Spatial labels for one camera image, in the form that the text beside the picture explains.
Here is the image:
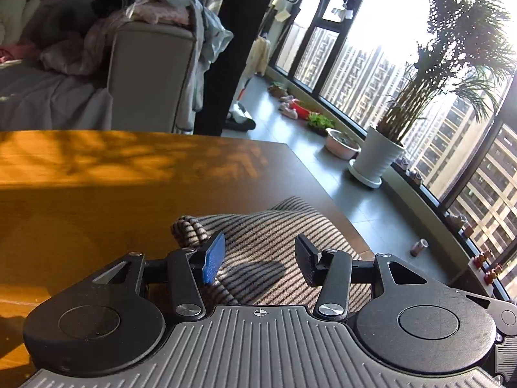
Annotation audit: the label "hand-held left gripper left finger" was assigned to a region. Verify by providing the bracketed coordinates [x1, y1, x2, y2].
[91, 231, 226, 321]

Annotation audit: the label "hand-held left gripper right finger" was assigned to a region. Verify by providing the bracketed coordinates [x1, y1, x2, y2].
[295, 233, 429, 323]

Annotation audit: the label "striped knit sweater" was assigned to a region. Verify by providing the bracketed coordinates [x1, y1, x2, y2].
[170, 196, 374, 316]

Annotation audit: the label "red figurines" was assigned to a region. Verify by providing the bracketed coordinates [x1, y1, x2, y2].
[472, 248, 504, 284]

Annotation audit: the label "pink basin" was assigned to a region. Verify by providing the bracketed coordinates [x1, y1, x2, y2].
[325, 128, 362, 161]

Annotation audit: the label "small brown ornaments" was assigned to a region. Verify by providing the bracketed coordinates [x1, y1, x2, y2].
[444, 210, 470, 232]

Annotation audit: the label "potted palm in white pot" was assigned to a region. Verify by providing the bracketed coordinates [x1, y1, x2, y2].
[348, 0, 517, 189]

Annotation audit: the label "small grey shoes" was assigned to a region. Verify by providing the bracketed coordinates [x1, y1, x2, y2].
[394, 157, 423, 187]

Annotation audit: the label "tray of green seedlings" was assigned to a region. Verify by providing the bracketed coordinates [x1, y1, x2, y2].
[308, 113, 336, 136]

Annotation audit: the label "red basin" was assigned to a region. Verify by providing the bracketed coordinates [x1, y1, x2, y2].
[293, 103, 320, 121]

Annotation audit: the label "pink slippers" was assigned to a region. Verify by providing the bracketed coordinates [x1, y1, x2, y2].
[279, 95, 301, 119]

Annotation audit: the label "grey sofa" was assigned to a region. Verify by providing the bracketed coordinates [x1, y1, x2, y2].
[0, 0, 203, 135]

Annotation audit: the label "yellow towel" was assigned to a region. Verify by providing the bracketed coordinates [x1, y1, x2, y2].
[246, 36, 272, 78]

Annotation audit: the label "pink floral cloth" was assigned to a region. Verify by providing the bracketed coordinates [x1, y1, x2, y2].
[40, 12, 122, 76]

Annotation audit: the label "pink garment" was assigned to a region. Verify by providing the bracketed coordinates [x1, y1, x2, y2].
[129, 2, 191, 26]

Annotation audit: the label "black garment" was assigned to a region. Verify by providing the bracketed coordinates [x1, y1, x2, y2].
[91, 0, 136, 19]

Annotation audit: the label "grey plush blanket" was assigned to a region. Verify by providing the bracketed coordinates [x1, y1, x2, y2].
[20, 0, 98, 46]

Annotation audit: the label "small pink cloth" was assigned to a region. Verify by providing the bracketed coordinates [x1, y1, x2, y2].
[0, 44, 26, 64]

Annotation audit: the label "white plush toy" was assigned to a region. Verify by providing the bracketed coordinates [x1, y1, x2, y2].
[0, 0, 41, 45]

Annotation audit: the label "black window frame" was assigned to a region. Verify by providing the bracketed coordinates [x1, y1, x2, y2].
[270, 0, 517, 304]

